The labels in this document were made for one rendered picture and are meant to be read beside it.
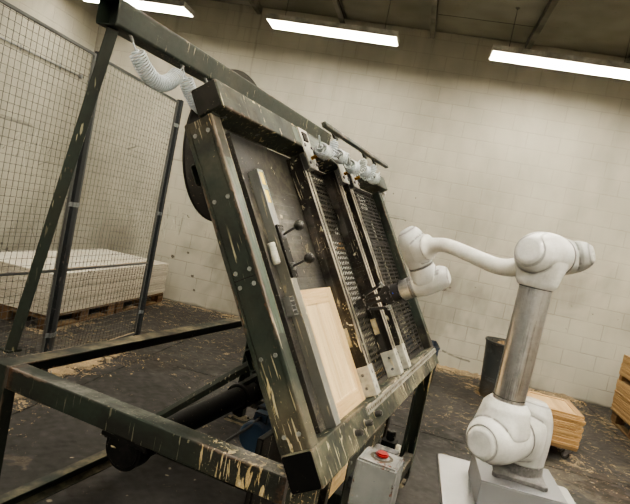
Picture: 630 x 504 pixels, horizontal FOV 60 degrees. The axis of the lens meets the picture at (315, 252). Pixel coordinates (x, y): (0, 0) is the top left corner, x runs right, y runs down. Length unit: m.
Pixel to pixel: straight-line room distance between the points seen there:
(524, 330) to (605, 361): 6.07
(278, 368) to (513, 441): 0.76
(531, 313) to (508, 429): 0.37
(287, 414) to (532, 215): 6.14
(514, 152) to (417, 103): 1.40
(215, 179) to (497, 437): 1.19
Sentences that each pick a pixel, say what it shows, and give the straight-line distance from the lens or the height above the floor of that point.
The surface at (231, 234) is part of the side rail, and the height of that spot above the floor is 1.47.
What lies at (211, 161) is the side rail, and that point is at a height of 1.69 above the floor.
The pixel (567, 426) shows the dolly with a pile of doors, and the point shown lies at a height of 0.29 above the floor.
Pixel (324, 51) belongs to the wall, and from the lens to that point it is 7.95.
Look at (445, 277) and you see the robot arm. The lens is 2.25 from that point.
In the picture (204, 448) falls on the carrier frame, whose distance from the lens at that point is 1.91.
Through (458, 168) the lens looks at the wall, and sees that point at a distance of 7.49.
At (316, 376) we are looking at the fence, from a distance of 1.94.
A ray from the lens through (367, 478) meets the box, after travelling 1.70.
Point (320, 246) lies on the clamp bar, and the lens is 2.35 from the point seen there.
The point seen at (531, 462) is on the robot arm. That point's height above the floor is 0.92.
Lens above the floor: 1.57
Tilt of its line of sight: 3 degrees down
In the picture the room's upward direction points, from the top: 12 degrees clockwise
